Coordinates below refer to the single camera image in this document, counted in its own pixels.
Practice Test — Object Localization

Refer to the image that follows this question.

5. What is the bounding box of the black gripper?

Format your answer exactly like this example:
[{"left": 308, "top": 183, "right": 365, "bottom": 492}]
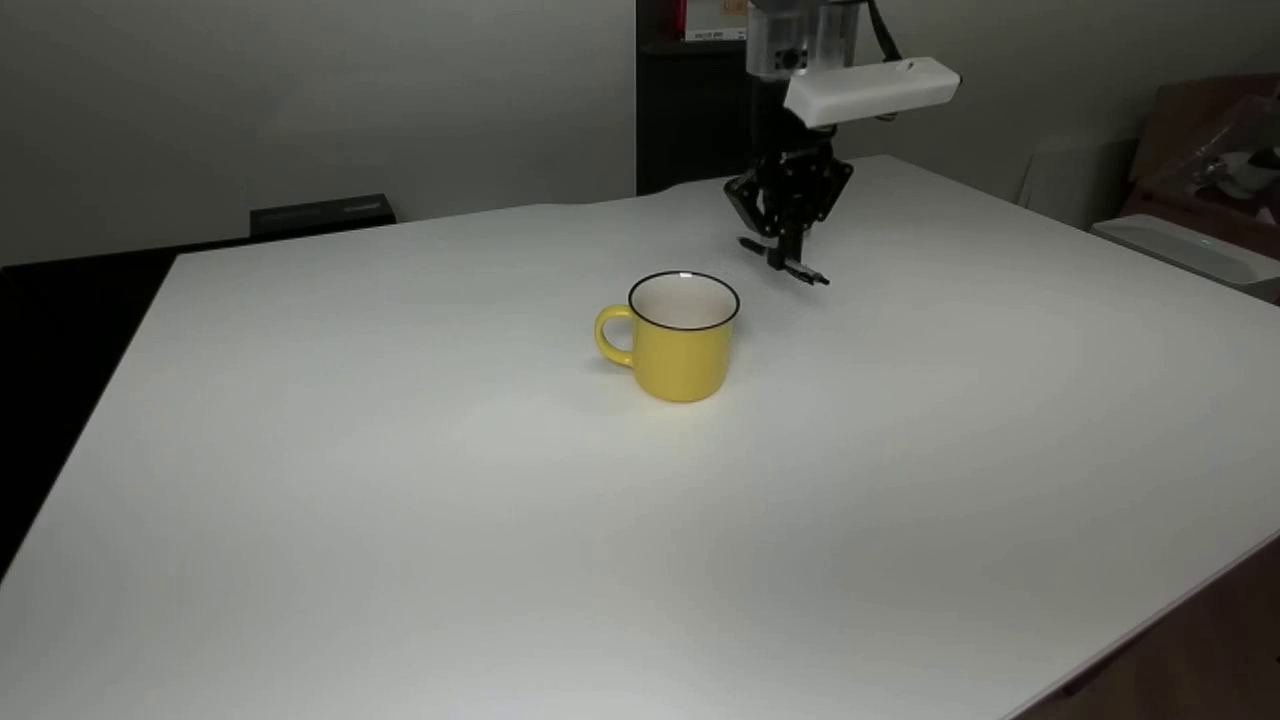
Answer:
[{"left": 722, "top": 141, "right": 861, "bottom": 271}]

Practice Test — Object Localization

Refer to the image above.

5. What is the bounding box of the black marker pen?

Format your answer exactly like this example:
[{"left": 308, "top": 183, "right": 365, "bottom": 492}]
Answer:
[{"left": 738, "top": 230, "right": 838, "bottom": 288}]

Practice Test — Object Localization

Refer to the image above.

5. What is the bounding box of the yellow enamel mug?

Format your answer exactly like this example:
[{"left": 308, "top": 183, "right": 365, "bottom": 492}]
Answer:
[{"left": 589, "top": 263, "right": 744, "bottom": 406}]

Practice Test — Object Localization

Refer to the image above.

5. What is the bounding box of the black display stand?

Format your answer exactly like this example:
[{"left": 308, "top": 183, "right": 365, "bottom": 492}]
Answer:
[{"left": 631, "top": 0, "right": 794, "bottom": 200}]

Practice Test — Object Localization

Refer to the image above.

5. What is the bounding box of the red and white poster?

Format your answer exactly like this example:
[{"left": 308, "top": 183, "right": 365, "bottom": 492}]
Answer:
[{"left": 680, "top": 0, "right": 760, "bottom": 43}]

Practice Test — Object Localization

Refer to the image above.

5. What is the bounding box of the brown cardboard box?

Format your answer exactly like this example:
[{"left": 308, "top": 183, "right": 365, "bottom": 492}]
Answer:
[{"left": 1123, "top": 72, "right": 1280, "bottom": 263}]

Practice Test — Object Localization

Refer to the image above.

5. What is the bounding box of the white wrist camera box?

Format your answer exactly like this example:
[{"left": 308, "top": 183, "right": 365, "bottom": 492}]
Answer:
[{"left": 782, "top": 54, "right": 966, "bottom": 136}]

